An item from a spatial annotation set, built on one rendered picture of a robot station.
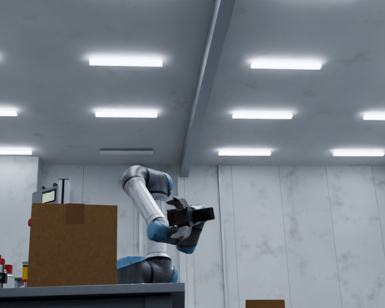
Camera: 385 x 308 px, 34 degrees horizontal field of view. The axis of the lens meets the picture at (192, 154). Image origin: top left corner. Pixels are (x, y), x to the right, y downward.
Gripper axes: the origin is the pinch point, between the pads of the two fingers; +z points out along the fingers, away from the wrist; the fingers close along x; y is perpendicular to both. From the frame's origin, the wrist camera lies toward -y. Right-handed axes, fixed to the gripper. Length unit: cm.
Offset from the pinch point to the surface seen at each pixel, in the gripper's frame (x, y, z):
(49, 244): -1, 20, 52
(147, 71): 240, 300, -807
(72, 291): -10, -2, 83
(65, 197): 15, 62, -35
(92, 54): 268, 360, -723
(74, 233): 1, 14, 48
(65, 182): 21, 62, -37
